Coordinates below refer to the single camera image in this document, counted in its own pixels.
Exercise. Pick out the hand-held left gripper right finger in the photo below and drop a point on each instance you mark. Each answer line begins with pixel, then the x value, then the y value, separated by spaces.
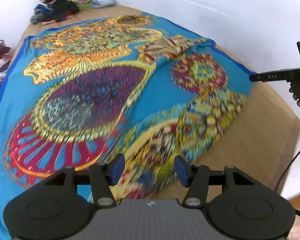
pixel 182 171

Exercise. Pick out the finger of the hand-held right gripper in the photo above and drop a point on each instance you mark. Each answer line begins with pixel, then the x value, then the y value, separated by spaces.
pixel 256 77

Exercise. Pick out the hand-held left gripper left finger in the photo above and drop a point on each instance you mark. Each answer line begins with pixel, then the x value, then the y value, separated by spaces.
pixel 117 170

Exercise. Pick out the colourful patterned cloth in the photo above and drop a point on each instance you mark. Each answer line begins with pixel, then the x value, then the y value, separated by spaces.
pixel 152 92

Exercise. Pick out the person's right hand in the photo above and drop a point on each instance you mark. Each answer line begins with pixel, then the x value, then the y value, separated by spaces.
pixel 297 95

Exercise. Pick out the bamboo mat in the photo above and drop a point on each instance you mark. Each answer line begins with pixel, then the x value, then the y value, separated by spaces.
pixel 260 120

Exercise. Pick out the orange printed garment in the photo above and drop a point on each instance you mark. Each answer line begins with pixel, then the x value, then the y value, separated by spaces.
pixel 65 18

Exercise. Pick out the light blue garment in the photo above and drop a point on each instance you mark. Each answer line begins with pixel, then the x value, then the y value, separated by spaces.
pixel 102 3

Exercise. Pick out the green garment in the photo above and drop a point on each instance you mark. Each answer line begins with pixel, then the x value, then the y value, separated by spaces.
pixel 83 5

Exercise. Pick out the grey garment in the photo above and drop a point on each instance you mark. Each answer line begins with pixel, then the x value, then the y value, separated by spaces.
pixel 38 18

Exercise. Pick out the dark blue garment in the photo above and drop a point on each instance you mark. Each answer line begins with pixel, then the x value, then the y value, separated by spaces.
pixel 43 10

